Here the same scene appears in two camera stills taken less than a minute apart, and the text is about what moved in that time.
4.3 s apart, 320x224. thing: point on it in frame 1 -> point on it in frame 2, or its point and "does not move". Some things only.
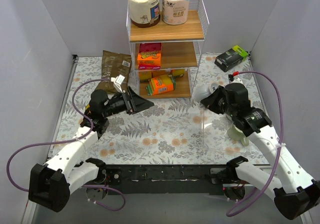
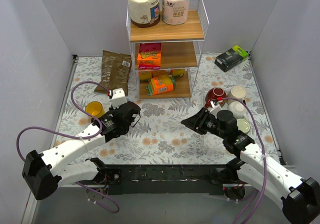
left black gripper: [129, 101] -> [127, 116]
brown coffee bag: [114, 64] does not move
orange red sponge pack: [149, 57] does not move
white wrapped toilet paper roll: [175, 4] does not move
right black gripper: [217, 98] -> [200, 121]
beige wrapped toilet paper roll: [144, 6] does not move
